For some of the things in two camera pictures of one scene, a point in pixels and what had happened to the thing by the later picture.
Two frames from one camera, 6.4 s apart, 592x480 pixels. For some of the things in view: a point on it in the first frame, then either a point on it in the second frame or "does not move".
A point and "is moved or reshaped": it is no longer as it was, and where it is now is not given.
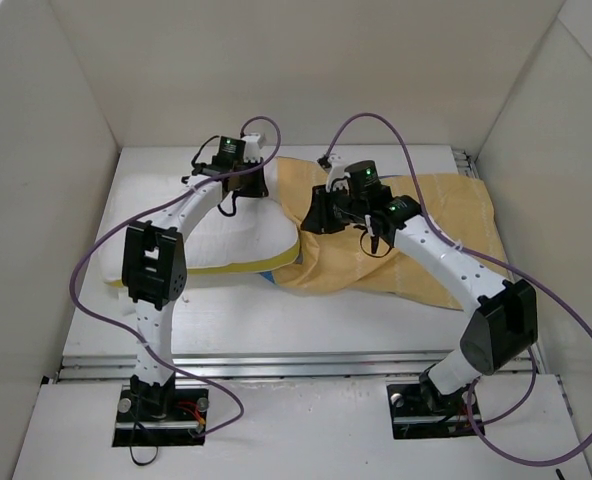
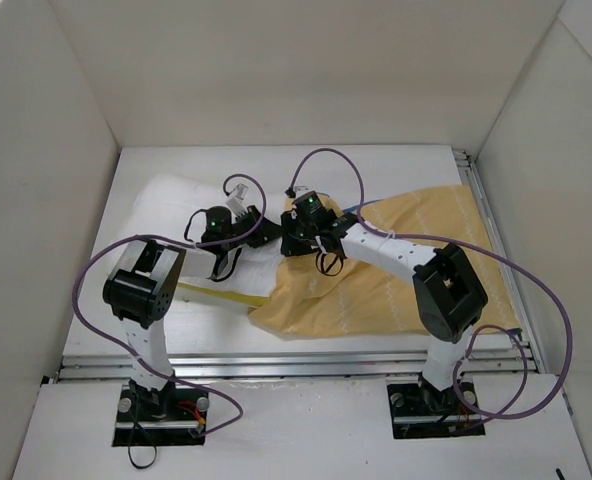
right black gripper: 318,212 -> 290,235
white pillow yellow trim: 236,233 is moved or reshaped
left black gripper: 249,181 -> 255,225
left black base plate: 153,414 does not move
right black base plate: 414,417 does not move
